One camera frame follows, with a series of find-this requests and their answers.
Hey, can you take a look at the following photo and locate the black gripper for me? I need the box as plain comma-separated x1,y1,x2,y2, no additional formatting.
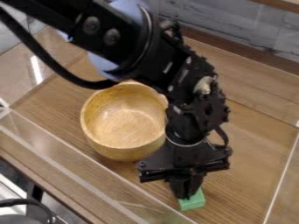
137,140,233,200

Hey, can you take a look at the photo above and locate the light wooden bowl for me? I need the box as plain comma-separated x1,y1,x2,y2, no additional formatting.
81,81,169,162

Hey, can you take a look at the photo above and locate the black cable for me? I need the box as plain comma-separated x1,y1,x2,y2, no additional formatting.
0,198,57,224

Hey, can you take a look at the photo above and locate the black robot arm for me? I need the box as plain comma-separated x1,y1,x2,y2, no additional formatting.
0,0,233,199

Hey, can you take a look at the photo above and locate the green rectangular block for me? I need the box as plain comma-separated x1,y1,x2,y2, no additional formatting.
179,188,206,211

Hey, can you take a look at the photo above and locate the clear acrylic enclosure wall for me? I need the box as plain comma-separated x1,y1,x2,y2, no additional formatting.
0,25,299,224

